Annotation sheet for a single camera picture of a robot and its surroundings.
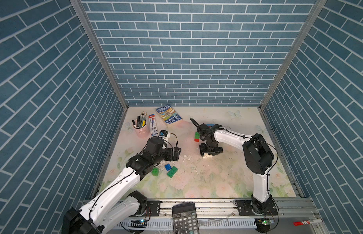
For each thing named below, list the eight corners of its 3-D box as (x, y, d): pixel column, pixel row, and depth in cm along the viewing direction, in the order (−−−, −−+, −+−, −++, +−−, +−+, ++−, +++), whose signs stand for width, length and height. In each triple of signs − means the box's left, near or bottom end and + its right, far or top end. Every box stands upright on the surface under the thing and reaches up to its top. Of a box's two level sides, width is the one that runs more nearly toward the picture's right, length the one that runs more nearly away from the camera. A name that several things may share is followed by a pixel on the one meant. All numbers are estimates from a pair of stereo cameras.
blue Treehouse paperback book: (167, 127, 109) (167, 125, 107) (156, 111, 120) (155, 109, 117) (182, 120, 114) (182, 118, 111) (169, 105, 124) (169, 103, 122)
